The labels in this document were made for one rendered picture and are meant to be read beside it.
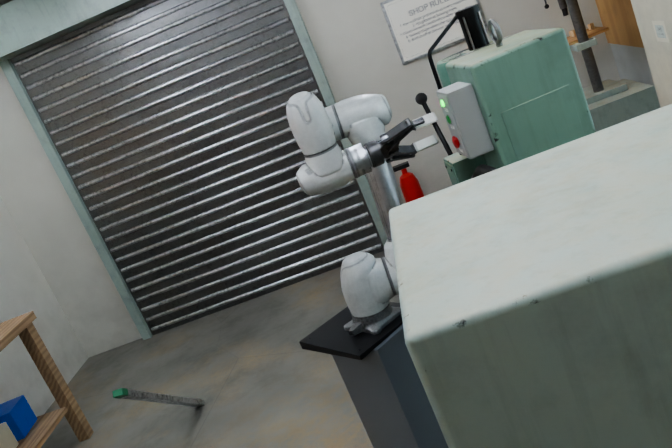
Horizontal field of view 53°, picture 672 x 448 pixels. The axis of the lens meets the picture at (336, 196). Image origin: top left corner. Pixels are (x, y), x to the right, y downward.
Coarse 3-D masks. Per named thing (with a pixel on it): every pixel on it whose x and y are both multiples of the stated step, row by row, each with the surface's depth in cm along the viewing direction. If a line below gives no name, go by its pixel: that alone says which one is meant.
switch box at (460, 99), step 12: (456, 84) 154; (468, 84) 148; (444, 96) 150; (456, 96) 148; (468, 96) 148; (456, 108) 148; (468, 108) 149; (456, 120) 149; (468, 120) 149; (480, 120) 149; (456, 132) 153; (468, 132) 150; (480, 132) 150; (468, 144) 150; (480, 144) 150; (492, 144) 151; (468, 156) 151
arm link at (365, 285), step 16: (352, 256) 256; (368, 256) 253; (352, 272) 250; (368, 272) 250; (384, 272) 251; (352, 288) 251; (368, 288) 250; (384, 288) 251; (352, 304) 254; (368, 304) 251; (384, 304) 255
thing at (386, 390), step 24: (336, 360) 266; (360, 360) 253; (384, 360) 244; (408, 360) 251; (360, 384) 261; (384, 384) 249; (408, 384) 250; (360, 408) 270; (384, 408) 256; (408, 408) 250; (384, 432) 265; (408, 432) 252; (432, 432) 257
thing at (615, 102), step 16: (544, 0) 407; (560, 0) 409; (576, 0) 390; (576, 16) 392; (576, 32) 396; (592, 32) 404; (576, 48) 396; (592, 64) 398; (592, 80) 402; (608, 80) 420; (624, 80) 421; (592, 96) 399; (608, 96) 398; (624, 96) 387; (640, 96) 386; (656, 96) 386; (592, 112) 389; (608, 112) 389; (624, 112) 388; (640, 112) 388
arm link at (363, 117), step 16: (368, 96) 243; (384, 96) 245; (336, 112) 241; (352, 112) 240; (368, 112) 240; (384, 112) 242; (352, 128) 241; (368, 128) 241; (384, 128) 246; (352, 144) 248; (368, 176) 249; (384, 176) 246; (384, 192) 247; (384, 208) 249; (384, 224) 252
